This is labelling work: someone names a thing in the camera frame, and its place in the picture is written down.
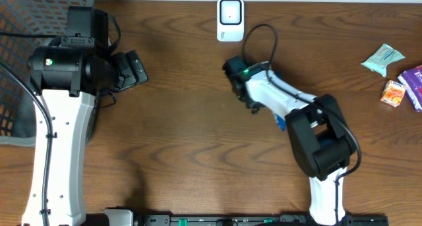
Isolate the blue oreo cookie pack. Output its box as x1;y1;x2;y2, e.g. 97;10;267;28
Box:
274;114;286;132

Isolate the green wet tissue pack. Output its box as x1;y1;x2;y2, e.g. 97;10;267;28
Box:
361;43;405;77

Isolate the orange tissue pack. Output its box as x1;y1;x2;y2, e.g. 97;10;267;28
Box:
380;80;406;107

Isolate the purple sanitary pad pack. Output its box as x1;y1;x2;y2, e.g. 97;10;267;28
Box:
398;65;421;112

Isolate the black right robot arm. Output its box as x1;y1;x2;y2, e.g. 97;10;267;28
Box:
222;56;361;225

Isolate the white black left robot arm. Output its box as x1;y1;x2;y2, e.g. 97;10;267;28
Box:
21;6;148;225

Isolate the grey plastic mesh basket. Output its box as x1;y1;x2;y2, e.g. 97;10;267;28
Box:
1;0;94;148

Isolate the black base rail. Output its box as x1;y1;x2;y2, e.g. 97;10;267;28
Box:
133;214;389;226

